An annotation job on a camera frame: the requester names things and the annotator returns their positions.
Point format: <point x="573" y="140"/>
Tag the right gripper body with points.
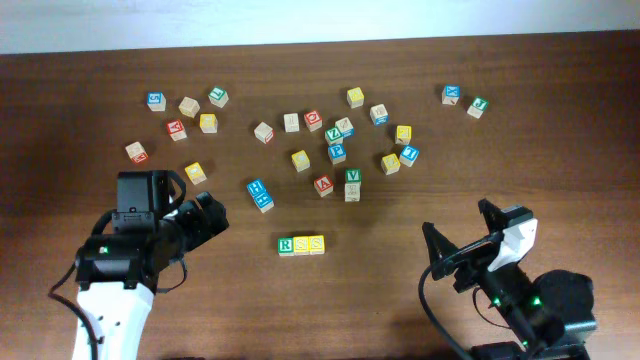
<point x="471" y="260"/>

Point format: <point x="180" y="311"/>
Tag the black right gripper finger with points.
<point x="493" y="216"/>
<point x="441" y="250"/>

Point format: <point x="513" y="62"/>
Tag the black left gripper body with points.
<point x="191" y="227"/>

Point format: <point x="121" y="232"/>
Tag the green R wooden block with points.
<point x="285" y="247"/>

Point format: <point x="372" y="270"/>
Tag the yellow S wooden block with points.
<point x="301" y="245"/>

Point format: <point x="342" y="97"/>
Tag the yellow plain wooden block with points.
<point x="317" y="245"/>

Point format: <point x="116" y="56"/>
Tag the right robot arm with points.
<point x="551" y="316"/>

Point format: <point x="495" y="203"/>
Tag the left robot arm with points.
<point x="118" y="267"/>

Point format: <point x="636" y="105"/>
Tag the yellow tilted wooden block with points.
<point x="195" y="173"/>

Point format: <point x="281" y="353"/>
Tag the snail drawing wooden block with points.
<point x="255" y="188"/>

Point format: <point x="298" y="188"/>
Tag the blue T wooden block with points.
<point x="264" y="202"/>

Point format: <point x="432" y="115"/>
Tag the red side wooden block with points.
<point x="136" y="152"/>

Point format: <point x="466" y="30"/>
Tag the red K wooden block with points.
<point x="176" y="130"/>

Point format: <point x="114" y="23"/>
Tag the yellow E wooden block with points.
<point x="390" y="164"/>

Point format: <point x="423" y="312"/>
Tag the blue I leaf wooden block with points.
<point x="408" y="155"/>

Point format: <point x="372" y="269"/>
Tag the yellow left wooden block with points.
<point x="208" y="123"/>

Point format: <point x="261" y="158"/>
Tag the plain drawing wooden block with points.
<point x="352" y="192"/>

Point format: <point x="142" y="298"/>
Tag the red I wooden block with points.
<point x="264" y="133"/>

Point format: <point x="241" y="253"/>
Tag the green V wooden block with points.
<point x="353" y="175"/>

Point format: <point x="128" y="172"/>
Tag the plain tan wooden block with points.
<point x="189" y="107"/>

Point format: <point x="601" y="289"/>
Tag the green J wooden block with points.
<point x="478" y="107"/>

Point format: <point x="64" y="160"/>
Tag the yellow C wooden block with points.
<point x="300" y="160"/>

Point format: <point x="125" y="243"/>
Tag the yellow top wooden block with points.
<point x="403" y="134"/>

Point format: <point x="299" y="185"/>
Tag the blue S wooden block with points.
<point x="156" y="101"/>

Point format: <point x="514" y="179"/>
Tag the green L far wooden block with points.
<point x="218" y="96"/>

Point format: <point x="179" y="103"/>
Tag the red A wooden block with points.
<point x="323" y="185"/>

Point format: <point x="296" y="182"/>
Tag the blue X wooden block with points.
<point x="450" y="94"/>

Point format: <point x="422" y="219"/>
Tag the blue P wooden block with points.
<point x="336" y="153"/>

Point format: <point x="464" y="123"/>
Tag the blue D wooden block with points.
<point x="379" y="114"/>

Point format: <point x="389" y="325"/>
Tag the red O wooden block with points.
<point x="313" y="120"/>

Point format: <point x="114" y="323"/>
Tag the green Z wooden block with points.
<point x="333" y="136"/>

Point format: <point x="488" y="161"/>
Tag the blue L feather wooden block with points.
<point x="345" y="127"/>

